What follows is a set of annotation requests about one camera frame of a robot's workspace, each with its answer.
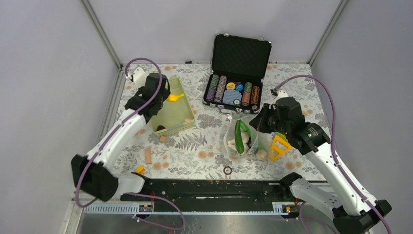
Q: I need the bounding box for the yellow plastic triangle tool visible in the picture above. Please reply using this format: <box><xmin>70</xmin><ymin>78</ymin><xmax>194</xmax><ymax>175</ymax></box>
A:
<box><xmin>270</xmin><ymin>133</ymin><xmax>292</xmax><ymax>161</ymax></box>

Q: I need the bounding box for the small dark green pepper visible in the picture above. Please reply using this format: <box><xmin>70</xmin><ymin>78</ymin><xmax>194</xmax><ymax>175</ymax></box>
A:
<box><xmin>234</xmin><ymin>120</ymin><xmax>244</xmax><ymax>154</ymax></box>

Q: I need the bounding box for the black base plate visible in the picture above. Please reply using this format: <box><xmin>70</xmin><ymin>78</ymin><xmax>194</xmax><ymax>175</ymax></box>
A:
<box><xmin>120</xmin><ymin>173</ymin><xmax>302</xmax><ymax>214</ymax></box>

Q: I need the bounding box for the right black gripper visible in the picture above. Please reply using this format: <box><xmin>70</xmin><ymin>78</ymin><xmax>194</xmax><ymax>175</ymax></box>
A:
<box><xmin>249</xmin><ymin>102</ymin><xmax>291</xmax><ymax>136</ymax></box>

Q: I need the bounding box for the long green pepper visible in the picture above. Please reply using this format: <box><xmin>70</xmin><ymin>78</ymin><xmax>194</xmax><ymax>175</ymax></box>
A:
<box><xmin>240</xmin><ymin>120</ymin><xmax>265</xmax><ymax>152</ymax></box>

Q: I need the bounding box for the garlic bulb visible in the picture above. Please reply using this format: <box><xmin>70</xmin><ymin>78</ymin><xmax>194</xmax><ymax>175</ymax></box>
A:
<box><xmin>255</xmin><ymin>149</ymin><xmax>267</xmax><ymax>159</ymax></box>

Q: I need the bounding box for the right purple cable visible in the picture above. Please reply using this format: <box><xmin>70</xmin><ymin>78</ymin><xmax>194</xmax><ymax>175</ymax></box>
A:
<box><xmin>270</xmin><ymin>75</ymin><xmax>393</xmax><ymax>234</ymax></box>

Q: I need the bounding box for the wooden cylinder block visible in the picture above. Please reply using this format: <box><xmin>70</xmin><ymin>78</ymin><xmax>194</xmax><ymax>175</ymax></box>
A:
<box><xmin>145</xmin><ymin>147</ymin><xmax>152</xmax><ymax>164</ymax></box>

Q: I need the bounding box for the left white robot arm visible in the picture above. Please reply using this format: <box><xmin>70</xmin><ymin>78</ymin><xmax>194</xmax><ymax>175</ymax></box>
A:
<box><xmin>71</xmin><ymin>73</ymin><xmax>171</xmax><ymax>202</ymax></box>

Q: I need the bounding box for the yellow banana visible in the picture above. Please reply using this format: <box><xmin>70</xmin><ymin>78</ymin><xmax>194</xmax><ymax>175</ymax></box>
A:
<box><xmin>166</xmin><ymin>93</ymin><xmax>185</xmax><ymax>102</ymax></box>

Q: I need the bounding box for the clear zip top bag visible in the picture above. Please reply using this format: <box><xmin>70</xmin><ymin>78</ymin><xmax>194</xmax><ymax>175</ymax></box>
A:
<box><xmin>223</xmin><ymin>114</ymin><xmax>270</xmax><ymax>160</ymax></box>

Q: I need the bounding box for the white mushroom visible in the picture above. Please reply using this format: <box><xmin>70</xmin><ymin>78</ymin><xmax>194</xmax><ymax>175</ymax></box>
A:
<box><xmin>227</xmin><ymin>131</ymin><xmax>250</xmax><ymax>154</ymax></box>

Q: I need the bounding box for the light green plastic basket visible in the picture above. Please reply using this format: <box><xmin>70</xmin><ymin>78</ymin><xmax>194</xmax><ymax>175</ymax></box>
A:
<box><xmin>150</xmin><ymin>77</ymin><xmax>195</xmax><ymax>137</ymax></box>

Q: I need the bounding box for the black poker chip case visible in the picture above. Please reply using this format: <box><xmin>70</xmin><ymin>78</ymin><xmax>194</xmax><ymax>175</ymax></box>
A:
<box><xmin>202</xmin><ymin>34</ymin><xmax>272</xmax><ymax>114</ymax></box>

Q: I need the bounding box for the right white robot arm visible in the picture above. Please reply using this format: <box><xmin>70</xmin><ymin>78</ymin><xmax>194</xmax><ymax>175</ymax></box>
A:
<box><xmin>249</xmin><ymin>89</ymin><xmax>392</xmax><ymax>234</ymax></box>

